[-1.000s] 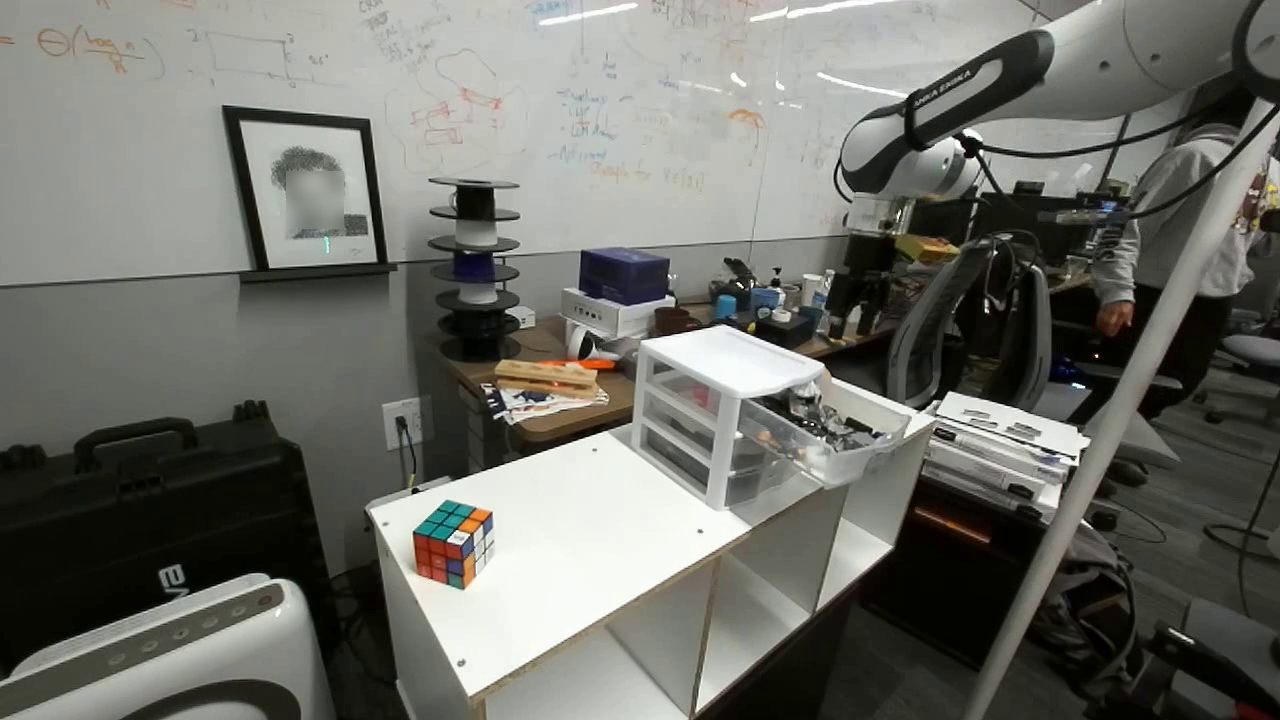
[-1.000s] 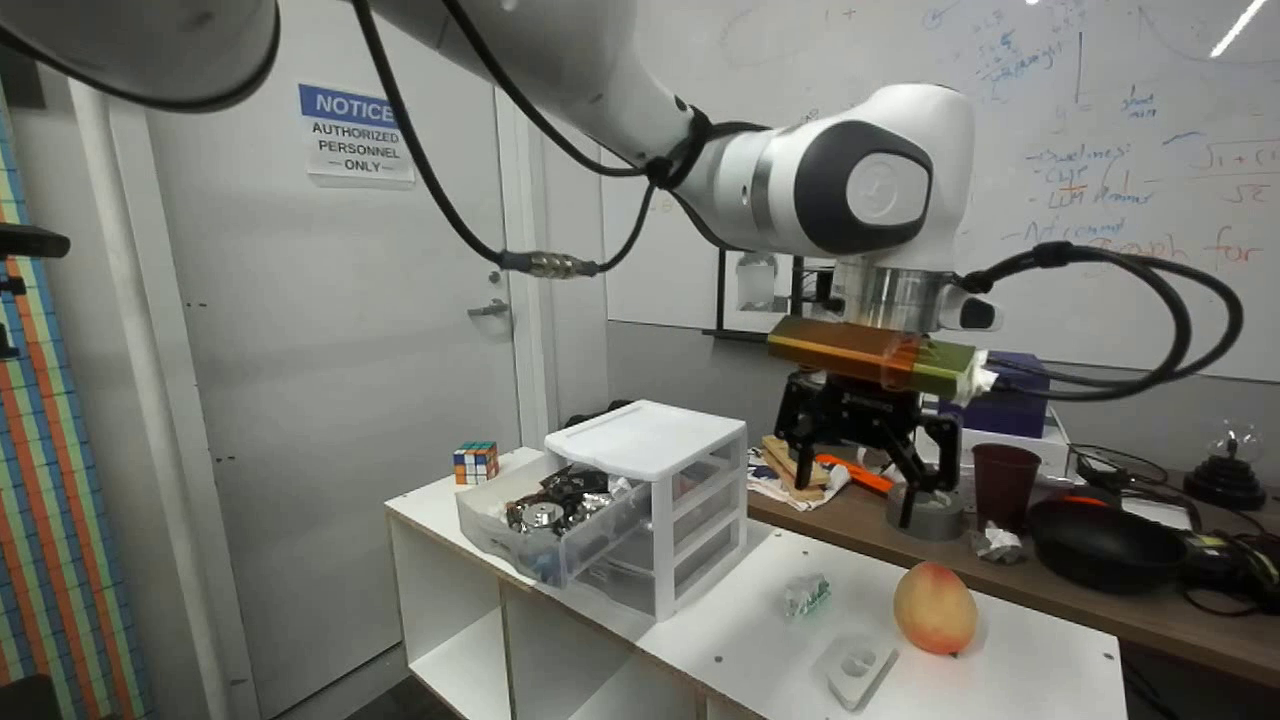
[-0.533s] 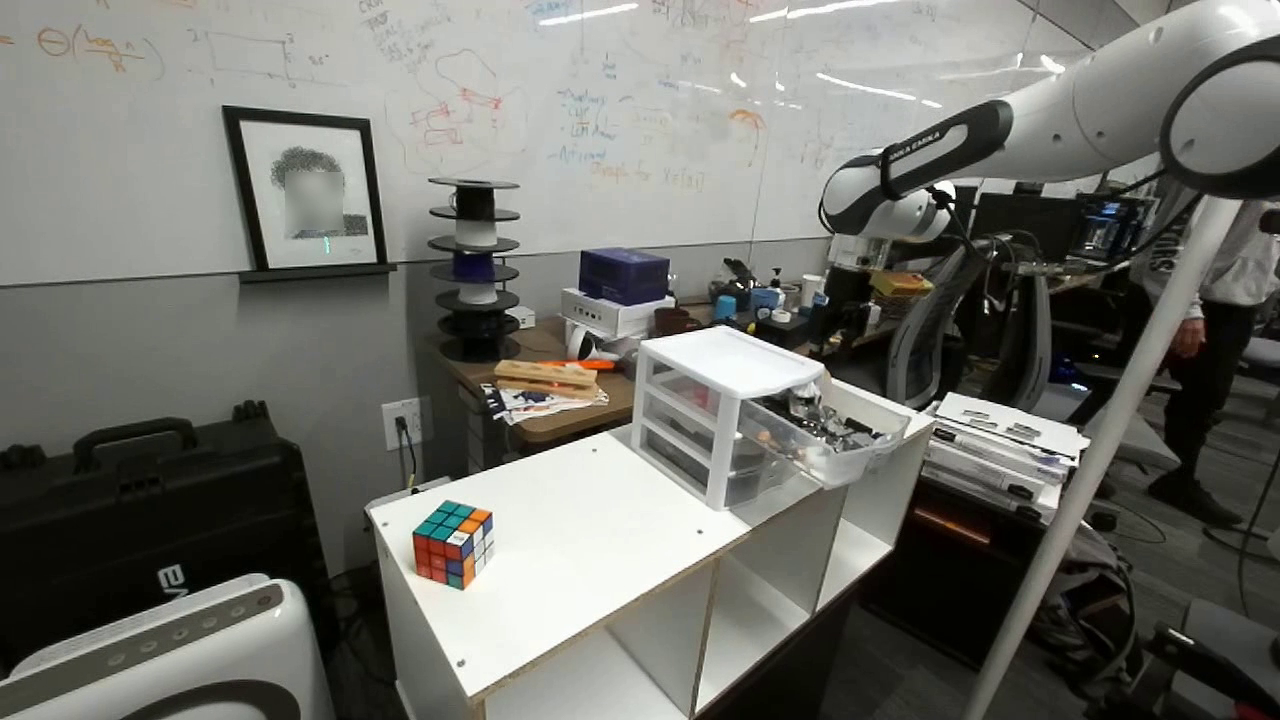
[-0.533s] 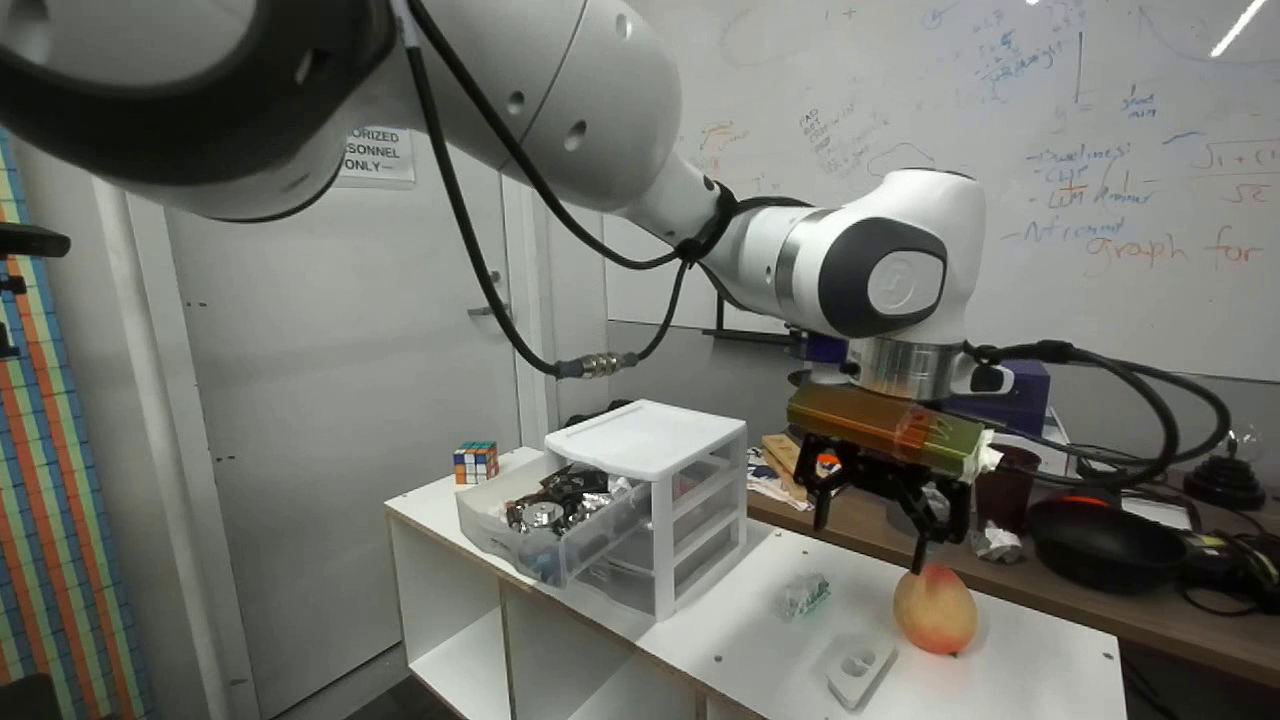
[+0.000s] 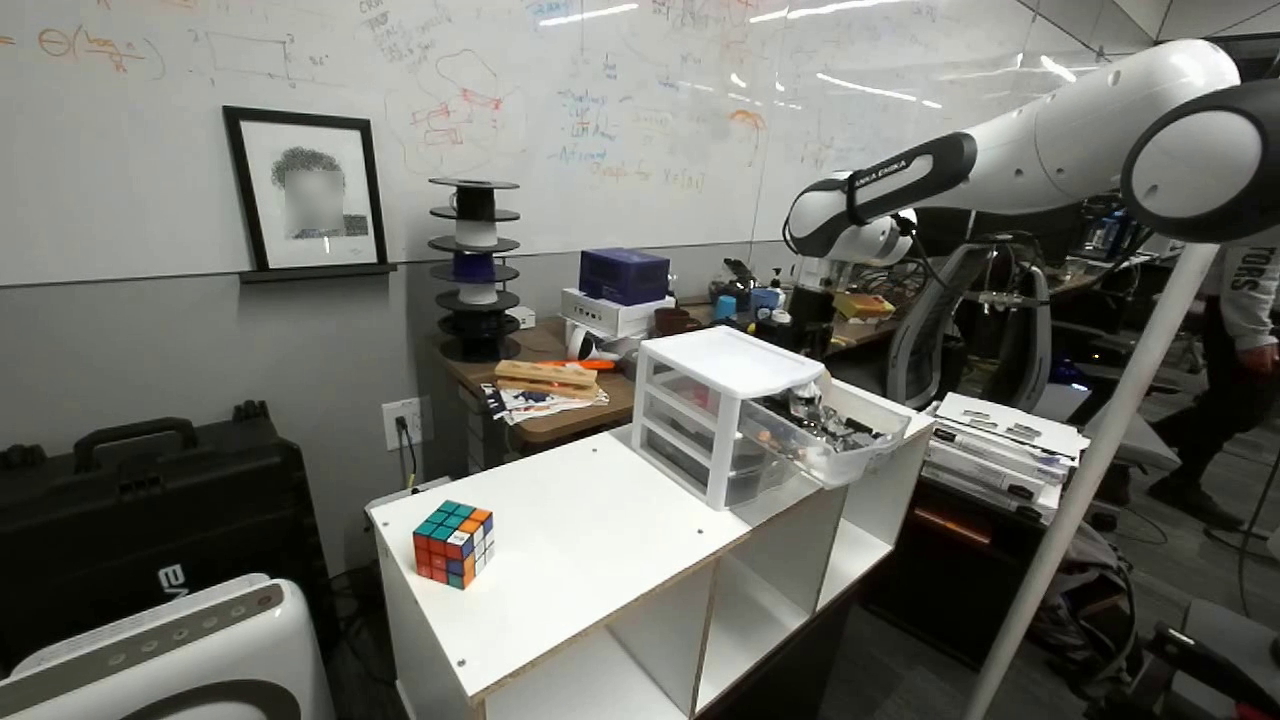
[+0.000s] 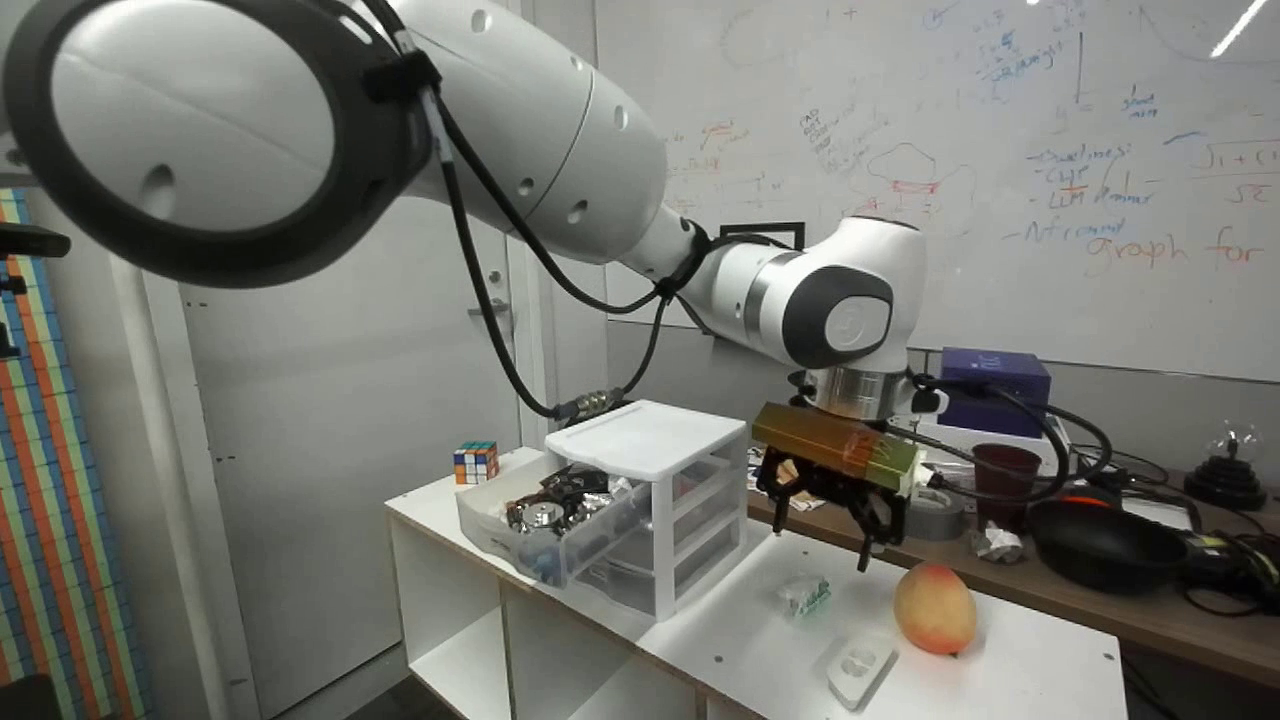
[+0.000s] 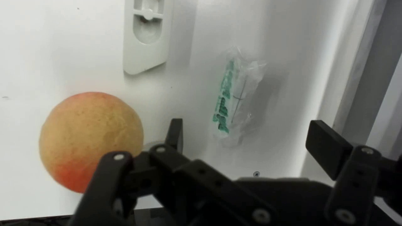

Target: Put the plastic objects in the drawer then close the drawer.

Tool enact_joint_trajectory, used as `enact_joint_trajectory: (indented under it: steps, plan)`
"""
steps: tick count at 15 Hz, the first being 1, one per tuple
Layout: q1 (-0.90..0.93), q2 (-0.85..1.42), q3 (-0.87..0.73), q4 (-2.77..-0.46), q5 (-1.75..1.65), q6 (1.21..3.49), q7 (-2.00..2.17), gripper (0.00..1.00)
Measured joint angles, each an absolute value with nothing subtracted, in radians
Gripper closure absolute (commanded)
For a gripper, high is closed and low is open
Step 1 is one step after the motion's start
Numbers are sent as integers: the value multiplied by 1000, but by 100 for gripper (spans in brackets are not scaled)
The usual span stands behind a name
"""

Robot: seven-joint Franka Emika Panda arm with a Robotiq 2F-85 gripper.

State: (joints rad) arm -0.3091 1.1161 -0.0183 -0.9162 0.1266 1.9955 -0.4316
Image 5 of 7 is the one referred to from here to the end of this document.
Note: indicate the Rubik's cube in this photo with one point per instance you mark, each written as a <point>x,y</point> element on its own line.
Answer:
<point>454,546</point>

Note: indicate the white air purifier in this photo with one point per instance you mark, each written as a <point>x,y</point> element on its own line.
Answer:
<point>174,662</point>

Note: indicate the white cubby shelf unit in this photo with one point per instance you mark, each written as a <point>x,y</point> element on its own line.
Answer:
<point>574,562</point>

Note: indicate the beige wooden block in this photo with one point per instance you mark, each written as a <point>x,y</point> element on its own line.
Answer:
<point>544,372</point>

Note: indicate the white wall outlet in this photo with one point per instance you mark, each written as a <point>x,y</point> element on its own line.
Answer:
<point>401,422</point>

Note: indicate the grey curved chair frame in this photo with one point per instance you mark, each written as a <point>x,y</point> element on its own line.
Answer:
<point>1034,333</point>

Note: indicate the black hard case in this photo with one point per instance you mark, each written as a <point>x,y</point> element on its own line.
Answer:
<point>146,522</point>

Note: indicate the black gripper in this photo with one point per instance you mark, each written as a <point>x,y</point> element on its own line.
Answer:
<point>867,337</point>

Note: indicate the white three-drawer organizer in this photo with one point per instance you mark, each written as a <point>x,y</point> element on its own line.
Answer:
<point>725,358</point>

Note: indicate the framed portrait picture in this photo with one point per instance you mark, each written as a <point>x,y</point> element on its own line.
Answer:
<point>313,186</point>

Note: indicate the clear plastic drawer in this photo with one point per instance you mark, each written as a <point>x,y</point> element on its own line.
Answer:
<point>873,455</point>

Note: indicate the white paper sheets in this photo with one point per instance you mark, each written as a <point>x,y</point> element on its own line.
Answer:
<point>541,404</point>

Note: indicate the wooden workbench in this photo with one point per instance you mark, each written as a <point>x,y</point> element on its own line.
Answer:
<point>604,403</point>

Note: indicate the white pole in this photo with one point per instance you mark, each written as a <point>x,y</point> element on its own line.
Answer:
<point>1093,481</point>

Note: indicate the black filament spool stack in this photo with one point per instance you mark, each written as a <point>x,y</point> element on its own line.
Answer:
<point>478,264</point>

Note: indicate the blue box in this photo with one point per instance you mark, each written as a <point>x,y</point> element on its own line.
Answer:
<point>627,274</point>

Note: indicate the stack of printed papers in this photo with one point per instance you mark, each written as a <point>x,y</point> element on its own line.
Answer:
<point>1006,444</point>

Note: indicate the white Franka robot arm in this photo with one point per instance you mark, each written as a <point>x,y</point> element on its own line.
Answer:
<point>1067,144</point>

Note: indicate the whiteboard with scribbles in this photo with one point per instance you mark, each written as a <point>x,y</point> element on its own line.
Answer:
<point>602,132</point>

